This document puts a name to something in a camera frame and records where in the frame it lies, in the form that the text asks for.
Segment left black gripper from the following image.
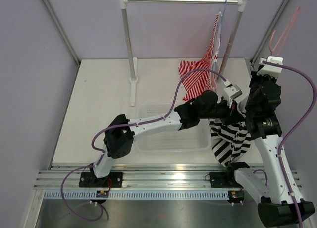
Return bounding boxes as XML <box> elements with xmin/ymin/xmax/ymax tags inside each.
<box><xmin>199</xmin><ymin>97</ymin><xmax>244</xmax><ymax>127</ymax></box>

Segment black white striped tank top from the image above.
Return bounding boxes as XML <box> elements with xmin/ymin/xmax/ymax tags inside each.
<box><xmin>209</xmin><ymin>119</ymin><xmax>252</xmax><ymax>167</ymax></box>

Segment pink wire hanger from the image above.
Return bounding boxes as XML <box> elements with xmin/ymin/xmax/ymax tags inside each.
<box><xmin>268</xmin><ymin>7</ymin><xmax>301</xmax><ymax>56</ymax></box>

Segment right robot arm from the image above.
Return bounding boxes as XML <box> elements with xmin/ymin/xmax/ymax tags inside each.
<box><xmin>225</xmin><ymin>70</ymin><xmax>315</xmax><ymax>228</ymax></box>

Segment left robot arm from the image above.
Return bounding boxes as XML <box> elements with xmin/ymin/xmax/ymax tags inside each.
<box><xmin>79</xmin><ymin>86</ymin><xmax>244</xmax><ymax>188</ymax></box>

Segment red white striped tank top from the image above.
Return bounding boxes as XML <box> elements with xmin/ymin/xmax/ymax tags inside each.
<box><xmin>178</xmin><ymin>12</ymin><xmax>223</xmax><ymax>101</ymax></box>

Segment white plastic basket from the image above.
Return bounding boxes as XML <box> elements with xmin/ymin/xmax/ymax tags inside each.
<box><xmin>131</xmin><ymin>104</ymin><xmax>211</xmax><ymax>154</ymax></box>

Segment white clothes rack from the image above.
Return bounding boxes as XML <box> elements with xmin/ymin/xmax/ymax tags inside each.
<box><xmin>119</xmin><ymin>0</ymin><xmax>248</xmax><ymax>107</ymax></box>

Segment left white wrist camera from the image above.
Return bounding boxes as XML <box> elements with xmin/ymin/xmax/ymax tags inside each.
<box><xmin>223</xmin><ymin>80</ymin><xmax>242</xmax><ymax>107</ymax></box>

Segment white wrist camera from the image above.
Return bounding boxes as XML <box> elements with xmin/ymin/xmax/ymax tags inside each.
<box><xmin>223</xmin><ymin>80</ymin><xmax>242</xmax><ymax>107</ymax></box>
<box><xmin>257</xmin><ymin>56</ymin><xmax>283</xmax><ymax>79</ymax></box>

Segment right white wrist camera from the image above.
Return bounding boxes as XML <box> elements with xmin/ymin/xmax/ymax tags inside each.
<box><xmin>257</xmin><ymin>56</ymin><xmax>283</xmax><ymax>79</ymax></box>

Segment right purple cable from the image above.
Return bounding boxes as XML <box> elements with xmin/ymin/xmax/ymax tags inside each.
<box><xmin>262</xmin><ymin>61</ymin><xmax>317</xmax><ymax>228</ymax></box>

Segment purple cable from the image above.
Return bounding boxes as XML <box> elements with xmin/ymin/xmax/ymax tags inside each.
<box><xmin>60</xmin><ymin>68</ymin><xmax>227</xmax><ymax>223</ymax></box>
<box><xmin>262</xmin><ymin>61</ymin><xmax>317</xmax><ymax>228</ymax></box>

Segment right aluminium frame post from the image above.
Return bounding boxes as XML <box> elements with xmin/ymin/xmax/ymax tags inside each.
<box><xmin>250</xmin><ymin>0</ymin><xmax>291</xmax><ymax>66</ymax></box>

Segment aluminium frame post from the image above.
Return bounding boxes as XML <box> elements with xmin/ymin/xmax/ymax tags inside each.
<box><xmin>40</xmin><ymin>0</ymin><xmax>81</xmax><ymax>68</ymax></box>
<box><xmin>250</xmin><ymin>0</ymin><xmax>291</xmax><ymax>66</ymax></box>

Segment blue wire hanger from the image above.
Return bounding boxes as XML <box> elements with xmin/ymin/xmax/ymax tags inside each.
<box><xmin>219</xmin><ymin>0</ymin><xmax>228</xmax><ymax>24</ymax></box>

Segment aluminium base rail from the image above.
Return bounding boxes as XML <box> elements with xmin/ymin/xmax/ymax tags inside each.
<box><xmin>33</xmin><ymin>163</ymin><xmax>303</xmax><ymax>191</ymax></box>

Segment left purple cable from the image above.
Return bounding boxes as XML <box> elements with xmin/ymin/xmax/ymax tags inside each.
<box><xmin>60</xmin><ymin>68</ymin><xmax>227</xmax><ymax>223</ymax></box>

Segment white slotted cable duct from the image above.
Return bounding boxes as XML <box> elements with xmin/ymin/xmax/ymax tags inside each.
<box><xmin>43</xmin><ymin>190</ymin><xmax>230</xmax><ymax>201</ymax></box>

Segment left aluminium frame post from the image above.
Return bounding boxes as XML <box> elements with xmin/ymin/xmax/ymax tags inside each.
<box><xmin>40</xmin><ymin>0</ymin><xmax>81</xmax><ymax>68</ymax></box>

